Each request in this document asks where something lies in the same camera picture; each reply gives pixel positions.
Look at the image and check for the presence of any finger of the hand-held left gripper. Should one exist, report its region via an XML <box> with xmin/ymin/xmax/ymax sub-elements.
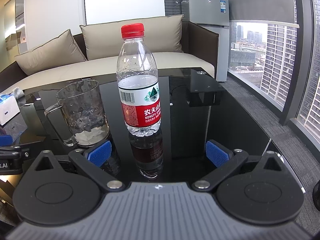
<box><xmin>0</xmin><ymin>134</ymin><xmax>32</xmax><ymax>159</ymax></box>

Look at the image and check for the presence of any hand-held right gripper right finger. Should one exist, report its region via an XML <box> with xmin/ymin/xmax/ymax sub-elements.
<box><xmin>191</xmin><ymin>139</ymin><xmax>286</xmax><ymax>193</ymax></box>

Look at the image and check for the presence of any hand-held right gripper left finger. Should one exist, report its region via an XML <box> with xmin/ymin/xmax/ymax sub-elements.
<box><xmin>34</xmin><ymin>140</ymin><xmax>126</xmax><ymax>193</ymax></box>

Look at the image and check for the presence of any clear glass mug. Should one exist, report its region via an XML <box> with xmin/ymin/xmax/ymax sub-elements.
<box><xmin>44</xmin><ymin>79</ymin><xmax>111</xmax><ymax>148</ymax></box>

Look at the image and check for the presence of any clear plastic water bottle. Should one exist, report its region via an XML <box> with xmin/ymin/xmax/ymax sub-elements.
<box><xmin>116</xmin><ymin>34</ymin><xmax>162</xmax><ymax>137</ymax></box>

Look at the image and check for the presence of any red bottle cap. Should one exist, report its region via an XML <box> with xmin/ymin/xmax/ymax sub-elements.
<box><xmin>121</xmin><ymin>23</ymin><xmax>146</xmax><ymax>40</ymax></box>

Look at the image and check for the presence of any blue and white tissue box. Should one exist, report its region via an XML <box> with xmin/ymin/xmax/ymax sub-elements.
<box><xmin>0</xmin><ymin>93</ymin><xmax>21</xmax><ymax>126</ymax></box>

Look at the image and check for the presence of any brown and beige sofa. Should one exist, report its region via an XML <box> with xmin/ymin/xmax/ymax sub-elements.
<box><xmin>0</xmin><ymin>21</ymin><xmax>220</xmax><ymax>98</ymax></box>

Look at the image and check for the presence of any small beige cushion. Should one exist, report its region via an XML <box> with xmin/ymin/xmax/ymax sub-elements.
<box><xmin>15</xmin><ymin>29</ymin><xmax>88</xmax><ymax>77</ymax></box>

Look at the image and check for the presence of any large beige cushion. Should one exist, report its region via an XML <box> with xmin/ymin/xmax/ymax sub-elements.
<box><xmin>79</xmin><ymin>14</ymin><xmax>184</xmax><ymax>61</ymax></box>

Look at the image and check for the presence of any silver mini fridge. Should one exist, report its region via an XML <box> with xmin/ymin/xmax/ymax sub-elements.
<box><xmin>181</xmin><ymin>0</ymin><xmax>230</xmax><ymax>82</ymax></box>

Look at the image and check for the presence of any grey window blind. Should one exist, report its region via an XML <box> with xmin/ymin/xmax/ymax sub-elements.
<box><xmin>224</xmin><ymin>0</ymin><xmax>300</xmax><ymax>28</ymax></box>

